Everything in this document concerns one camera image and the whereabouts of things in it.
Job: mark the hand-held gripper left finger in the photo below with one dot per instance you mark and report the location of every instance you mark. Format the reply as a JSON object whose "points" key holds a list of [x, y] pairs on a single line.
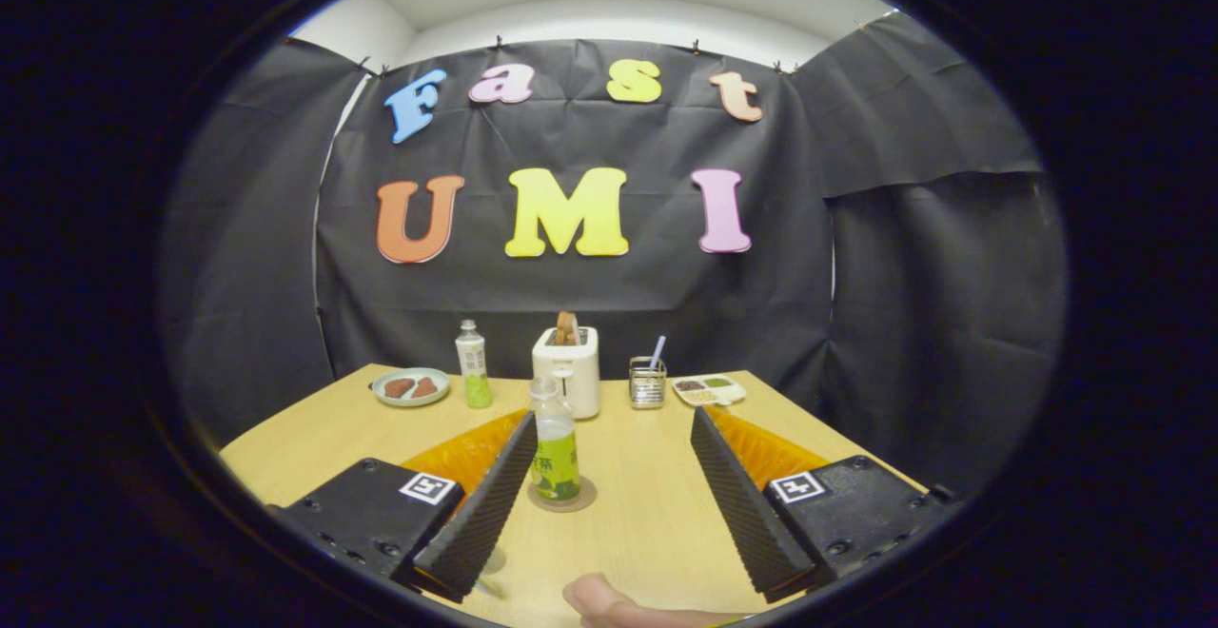
{"points": [[490, 504]]}

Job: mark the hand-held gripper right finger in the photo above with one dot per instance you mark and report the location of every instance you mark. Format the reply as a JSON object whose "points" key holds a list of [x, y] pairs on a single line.
{"points": [[737, 504]]}

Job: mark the white cup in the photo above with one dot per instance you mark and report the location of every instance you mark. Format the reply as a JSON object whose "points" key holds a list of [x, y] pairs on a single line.
{"points": [[494, 563]]}

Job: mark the green label juice bottle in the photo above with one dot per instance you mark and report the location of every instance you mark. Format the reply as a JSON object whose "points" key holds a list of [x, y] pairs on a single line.
{"points": [[555, 461]]}

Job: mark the brown round coaster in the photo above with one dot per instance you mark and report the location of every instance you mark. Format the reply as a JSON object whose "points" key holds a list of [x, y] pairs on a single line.
{"points": [[585, 498]]}

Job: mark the small green drink bottle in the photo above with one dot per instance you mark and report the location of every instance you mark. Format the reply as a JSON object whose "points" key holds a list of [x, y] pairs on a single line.
{"points": [[474, 371]]}

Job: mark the wooden table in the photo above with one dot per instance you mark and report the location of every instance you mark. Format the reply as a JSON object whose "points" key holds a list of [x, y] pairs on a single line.
{"points": [[647, 514]]}

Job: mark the white divided tray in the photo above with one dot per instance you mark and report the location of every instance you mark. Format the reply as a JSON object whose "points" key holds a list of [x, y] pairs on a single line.
{"points": [[709, 390]]}

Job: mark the pale green plate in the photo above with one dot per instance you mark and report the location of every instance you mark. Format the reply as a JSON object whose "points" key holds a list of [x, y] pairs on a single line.
{"points": [[409, 402]]}

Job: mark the brown food piece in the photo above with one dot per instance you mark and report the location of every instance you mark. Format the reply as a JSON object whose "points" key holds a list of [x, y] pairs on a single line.
{"points": [[425, 387], [399, 387]]}

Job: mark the metal mesh holder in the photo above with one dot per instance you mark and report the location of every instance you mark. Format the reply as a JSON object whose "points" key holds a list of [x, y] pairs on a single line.
{"points": [[647, 388]]}

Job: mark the white toaster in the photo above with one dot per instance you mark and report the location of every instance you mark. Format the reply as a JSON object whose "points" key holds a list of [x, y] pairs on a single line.
{"points": [[576, 371]]}

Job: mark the pale straw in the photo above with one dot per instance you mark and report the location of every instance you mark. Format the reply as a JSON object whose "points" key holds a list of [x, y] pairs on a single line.
{"points": [[658, 350]]}

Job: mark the toast slice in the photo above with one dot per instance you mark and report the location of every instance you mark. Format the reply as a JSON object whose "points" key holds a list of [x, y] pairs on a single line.
{"points": [[567, 326]]}

